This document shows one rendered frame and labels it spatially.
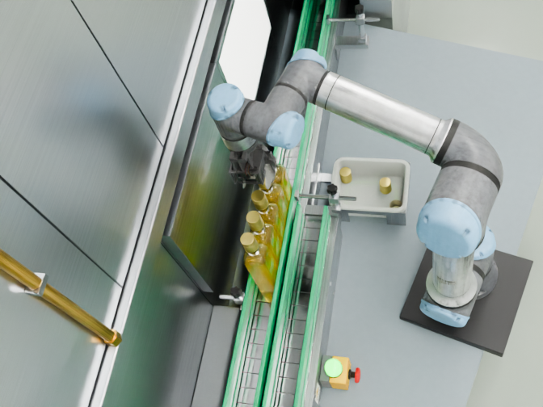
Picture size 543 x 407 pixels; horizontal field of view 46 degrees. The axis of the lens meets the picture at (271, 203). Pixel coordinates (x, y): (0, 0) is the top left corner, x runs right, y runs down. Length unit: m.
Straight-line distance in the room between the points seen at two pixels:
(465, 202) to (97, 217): 0.66
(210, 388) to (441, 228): 0.79
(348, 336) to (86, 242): 0.90
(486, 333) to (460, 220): 0.64
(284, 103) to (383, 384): 0.84
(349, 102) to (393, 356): 0.77
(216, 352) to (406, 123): 0.81
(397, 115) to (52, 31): 0.65
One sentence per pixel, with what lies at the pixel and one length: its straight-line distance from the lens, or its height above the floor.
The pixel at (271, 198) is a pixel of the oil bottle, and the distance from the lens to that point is 1.64.
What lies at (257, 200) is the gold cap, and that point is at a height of 1.16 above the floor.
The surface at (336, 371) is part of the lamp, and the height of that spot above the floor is 0.85.
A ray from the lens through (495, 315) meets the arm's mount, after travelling 1.81.
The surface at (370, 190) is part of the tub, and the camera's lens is 1.97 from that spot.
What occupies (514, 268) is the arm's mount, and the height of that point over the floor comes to 0.78.
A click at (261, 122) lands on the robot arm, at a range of 1.27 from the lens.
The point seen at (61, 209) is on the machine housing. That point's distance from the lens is 1.07.
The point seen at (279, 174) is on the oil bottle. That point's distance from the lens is 1.66.
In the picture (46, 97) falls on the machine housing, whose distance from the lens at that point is 1.04.
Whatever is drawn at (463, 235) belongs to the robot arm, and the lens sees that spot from 1.21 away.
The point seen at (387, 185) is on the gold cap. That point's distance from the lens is 1.93.
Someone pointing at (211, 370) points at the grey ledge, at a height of 0.88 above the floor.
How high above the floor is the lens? 2.49
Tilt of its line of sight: 59 degrees down
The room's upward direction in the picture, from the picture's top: 23 degrees counter-clockwise
